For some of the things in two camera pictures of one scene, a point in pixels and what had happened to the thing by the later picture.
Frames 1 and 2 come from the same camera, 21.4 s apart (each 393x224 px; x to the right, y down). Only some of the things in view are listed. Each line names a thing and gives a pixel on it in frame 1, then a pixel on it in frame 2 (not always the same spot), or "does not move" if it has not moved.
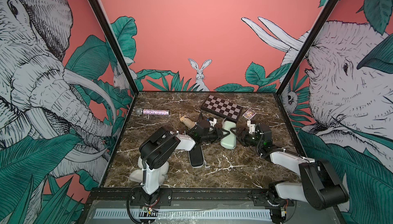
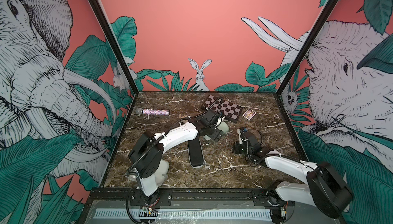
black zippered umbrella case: x=196 y=158 does not move
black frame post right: x=332 y=0 does not move
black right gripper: x=243 y=130 → x=236 y=145
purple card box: x=249 y=114 does not move
